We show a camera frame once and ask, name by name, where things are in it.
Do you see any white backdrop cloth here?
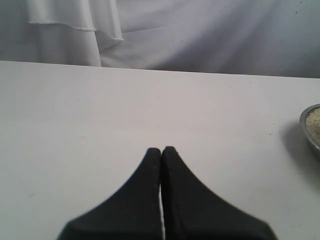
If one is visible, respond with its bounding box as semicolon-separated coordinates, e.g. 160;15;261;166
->
0;0;320;78

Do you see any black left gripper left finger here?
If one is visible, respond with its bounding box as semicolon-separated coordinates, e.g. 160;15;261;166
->
58;148;161;240

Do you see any round metal tray of rice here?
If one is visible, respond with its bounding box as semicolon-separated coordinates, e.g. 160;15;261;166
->
299;104;320;160

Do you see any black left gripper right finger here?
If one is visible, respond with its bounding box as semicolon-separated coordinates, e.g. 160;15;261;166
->
161;146;275;240

